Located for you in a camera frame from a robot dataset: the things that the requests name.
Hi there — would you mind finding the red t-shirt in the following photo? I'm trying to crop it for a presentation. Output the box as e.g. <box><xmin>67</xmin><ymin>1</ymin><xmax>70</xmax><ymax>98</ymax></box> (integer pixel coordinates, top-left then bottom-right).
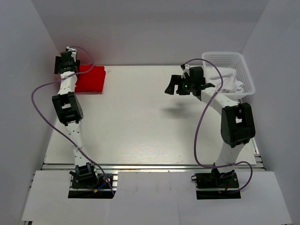
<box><xmin>75</xmin><ymin>66</ymin><xmax>106</xmax><ymax>93</ymax></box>

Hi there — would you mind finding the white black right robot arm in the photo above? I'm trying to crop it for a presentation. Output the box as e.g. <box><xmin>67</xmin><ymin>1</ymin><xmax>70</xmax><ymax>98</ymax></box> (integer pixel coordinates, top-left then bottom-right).
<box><xmin>165</xmin><ymin>67</ymin><xmax>255</xmax><ymax>187</ymax></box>

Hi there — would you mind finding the white plastic basket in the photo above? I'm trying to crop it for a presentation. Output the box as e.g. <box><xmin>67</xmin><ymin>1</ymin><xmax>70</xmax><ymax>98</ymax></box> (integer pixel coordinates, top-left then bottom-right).
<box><xmin>202</xmin><ymin>52</ymin><xmax>255</xmax><ymax>100</ymax></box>

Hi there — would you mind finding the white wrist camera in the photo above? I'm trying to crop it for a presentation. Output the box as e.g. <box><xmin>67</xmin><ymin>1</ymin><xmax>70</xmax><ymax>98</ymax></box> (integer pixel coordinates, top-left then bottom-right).
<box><xmin>180</xmin><ymin>64</ymin><xmax>191</xmax><ymax>79</ymax></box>
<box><xmin>66</xmin><ymin>46</ymin><xmax>77</xmax><ymax>57</ymax></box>

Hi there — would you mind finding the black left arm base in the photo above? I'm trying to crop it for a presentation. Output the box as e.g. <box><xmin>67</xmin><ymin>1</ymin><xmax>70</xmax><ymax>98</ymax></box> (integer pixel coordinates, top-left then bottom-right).
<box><xmin>68</xmin><ymin>173</ymin><xmax>117</xmax><ymax>199</ymax></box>

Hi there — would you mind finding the aluminium rail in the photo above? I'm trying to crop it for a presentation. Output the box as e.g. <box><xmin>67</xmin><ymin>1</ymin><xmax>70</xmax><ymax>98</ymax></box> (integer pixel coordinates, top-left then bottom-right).
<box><xmin>42</xmin><ymin>163</ymin><xmax>265</xmax><ymax>172</ymax></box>

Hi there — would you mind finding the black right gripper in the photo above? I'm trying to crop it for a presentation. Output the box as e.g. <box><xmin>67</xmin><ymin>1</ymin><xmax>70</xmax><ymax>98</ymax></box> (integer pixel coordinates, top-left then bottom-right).
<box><xmin>165</xmin><ymin>75</ymin><xmax>195</xmax><ymax>95</ymax></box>

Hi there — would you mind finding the white t-shirt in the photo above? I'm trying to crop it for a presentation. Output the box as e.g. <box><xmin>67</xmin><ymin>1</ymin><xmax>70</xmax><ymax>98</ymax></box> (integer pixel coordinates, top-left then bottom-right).
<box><xmin>206</xmin><ymin>67</ymin><xmax>244</xmax><ymax>93</ymax></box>

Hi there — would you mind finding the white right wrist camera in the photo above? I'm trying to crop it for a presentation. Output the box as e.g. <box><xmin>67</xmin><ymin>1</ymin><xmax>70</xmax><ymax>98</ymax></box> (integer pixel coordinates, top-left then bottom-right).
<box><xmin>180</xmin><ymin>64</ymin><xmax>191</xmax><ymax>79</ymax></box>

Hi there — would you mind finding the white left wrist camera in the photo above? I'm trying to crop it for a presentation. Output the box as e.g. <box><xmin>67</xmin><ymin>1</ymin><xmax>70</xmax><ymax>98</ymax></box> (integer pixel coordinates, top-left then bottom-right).
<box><xmin>66</xmin><ymin>46</ymin><xmax>77</xmax><ymax>57</ymax></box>

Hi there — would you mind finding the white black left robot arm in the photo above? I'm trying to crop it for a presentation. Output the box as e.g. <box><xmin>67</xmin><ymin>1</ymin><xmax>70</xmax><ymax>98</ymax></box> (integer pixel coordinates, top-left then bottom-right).
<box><xmin>52</xmin><ymin>47</ymin><xmax>99</xmax><ymax>188</ymax></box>

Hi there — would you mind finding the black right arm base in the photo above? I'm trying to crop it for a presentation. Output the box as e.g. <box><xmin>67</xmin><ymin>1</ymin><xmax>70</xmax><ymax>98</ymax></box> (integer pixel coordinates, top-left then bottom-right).
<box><xmin>191</xmin><ymin>172</ymin><xmax>241</xmax><ymax>200</ymax></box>

